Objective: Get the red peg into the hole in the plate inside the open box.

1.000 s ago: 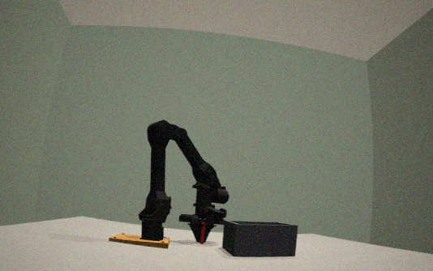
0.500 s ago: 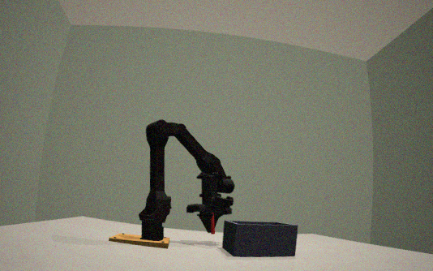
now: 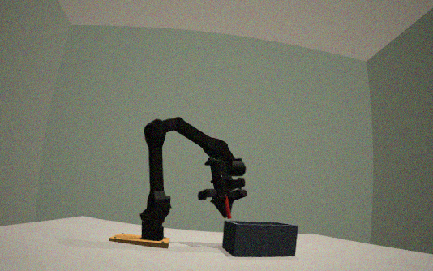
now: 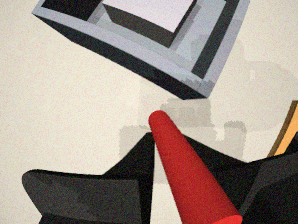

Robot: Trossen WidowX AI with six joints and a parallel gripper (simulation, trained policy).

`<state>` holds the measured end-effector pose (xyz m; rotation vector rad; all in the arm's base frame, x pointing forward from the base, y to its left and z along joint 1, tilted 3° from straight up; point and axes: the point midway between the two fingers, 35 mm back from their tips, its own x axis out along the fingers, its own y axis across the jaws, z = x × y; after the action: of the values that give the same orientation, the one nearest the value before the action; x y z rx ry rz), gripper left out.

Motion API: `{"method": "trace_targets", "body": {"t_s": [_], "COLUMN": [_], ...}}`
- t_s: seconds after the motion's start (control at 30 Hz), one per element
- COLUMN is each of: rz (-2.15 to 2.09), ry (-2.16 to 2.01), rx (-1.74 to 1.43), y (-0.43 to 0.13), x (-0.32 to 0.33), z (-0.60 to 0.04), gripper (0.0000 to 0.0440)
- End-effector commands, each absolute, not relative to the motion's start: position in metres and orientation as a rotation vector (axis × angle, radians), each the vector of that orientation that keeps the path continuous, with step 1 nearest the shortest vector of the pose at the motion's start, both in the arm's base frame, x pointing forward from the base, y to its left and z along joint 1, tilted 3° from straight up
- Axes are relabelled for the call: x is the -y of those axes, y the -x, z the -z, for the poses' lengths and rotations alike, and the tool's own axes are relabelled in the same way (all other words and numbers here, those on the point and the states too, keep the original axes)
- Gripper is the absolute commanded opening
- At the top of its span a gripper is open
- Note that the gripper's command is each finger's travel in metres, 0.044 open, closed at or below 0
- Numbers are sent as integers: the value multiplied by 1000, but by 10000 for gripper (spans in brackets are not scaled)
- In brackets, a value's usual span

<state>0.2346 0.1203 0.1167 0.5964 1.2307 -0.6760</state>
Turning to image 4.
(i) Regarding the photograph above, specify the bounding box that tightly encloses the red tapered peg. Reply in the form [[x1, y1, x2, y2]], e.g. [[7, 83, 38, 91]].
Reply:
[[148, 111, 242, 224]]

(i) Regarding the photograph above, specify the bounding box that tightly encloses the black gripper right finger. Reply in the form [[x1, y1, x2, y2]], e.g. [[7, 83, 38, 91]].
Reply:
[[182, 133, 298, 217]]

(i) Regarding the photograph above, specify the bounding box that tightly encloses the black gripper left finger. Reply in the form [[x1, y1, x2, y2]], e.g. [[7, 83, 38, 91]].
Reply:
[[21, 132, 154, 224]]

